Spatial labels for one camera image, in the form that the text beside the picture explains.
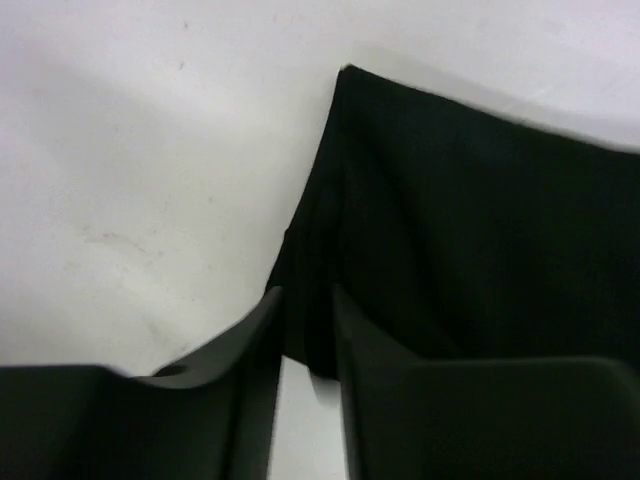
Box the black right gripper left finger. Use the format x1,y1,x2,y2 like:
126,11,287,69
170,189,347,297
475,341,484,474
1,287,282,479

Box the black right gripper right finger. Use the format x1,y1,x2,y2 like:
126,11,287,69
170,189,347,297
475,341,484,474
334,289,639,479

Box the black tank top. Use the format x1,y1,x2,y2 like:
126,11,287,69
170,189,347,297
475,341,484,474
268,66,639,378

